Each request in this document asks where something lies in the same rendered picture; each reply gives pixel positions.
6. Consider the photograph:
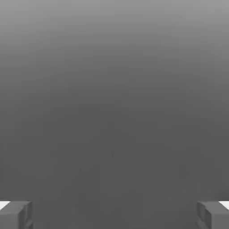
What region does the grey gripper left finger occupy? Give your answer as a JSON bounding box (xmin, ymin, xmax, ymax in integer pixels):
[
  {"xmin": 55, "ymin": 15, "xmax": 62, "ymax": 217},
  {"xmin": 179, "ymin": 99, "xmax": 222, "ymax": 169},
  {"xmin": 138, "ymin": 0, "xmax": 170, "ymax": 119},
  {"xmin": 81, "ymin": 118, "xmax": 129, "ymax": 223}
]
[{"xmin": 0, "ymin": 200, "xmax": 34, "ymax": 229}]

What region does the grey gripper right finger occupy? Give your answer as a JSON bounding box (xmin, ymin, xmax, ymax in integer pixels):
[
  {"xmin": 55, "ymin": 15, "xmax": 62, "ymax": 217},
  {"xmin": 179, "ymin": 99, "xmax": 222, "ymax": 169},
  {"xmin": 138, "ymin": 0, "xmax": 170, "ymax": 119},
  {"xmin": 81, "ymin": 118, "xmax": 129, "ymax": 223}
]
[{"xmin": 196, "ymin": 200, "xmax": 229, "ymax": 229}]

